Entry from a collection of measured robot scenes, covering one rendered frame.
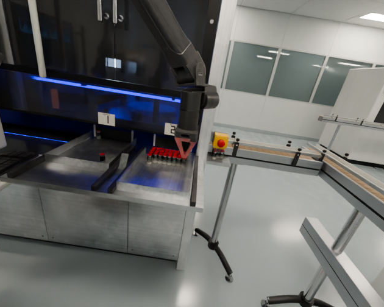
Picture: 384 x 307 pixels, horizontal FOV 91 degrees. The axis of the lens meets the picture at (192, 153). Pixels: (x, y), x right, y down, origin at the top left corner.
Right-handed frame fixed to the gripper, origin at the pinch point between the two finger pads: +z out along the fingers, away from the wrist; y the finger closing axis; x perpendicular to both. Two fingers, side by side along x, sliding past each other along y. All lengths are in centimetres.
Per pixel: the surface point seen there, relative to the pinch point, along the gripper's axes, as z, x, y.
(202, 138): 6.3, -6.5, 37.2
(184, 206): 17.4, -2.3, -3.1
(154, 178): 16.9, 11.5, 10.4
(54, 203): 61, 79, 36
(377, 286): 94, -139, 34
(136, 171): 16.7, 19.9, 13.9
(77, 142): 15, 56, 32
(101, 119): 3, 46, 37
